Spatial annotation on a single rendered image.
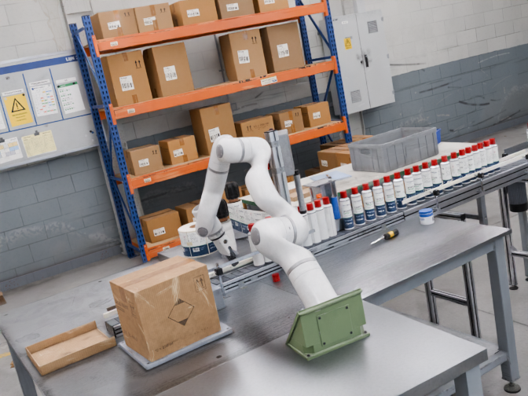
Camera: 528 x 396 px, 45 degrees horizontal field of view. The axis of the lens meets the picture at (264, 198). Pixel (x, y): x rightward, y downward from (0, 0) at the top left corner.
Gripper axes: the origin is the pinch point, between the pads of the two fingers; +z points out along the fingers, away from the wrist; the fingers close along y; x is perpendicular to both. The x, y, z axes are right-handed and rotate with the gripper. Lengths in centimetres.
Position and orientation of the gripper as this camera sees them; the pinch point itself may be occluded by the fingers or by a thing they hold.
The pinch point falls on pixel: (233, 261)
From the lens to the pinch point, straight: 298.1
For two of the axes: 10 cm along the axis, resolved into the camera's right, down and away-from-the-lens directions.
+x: -7.1, 5.9, -3.9
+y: -5.3, -0.7, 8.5
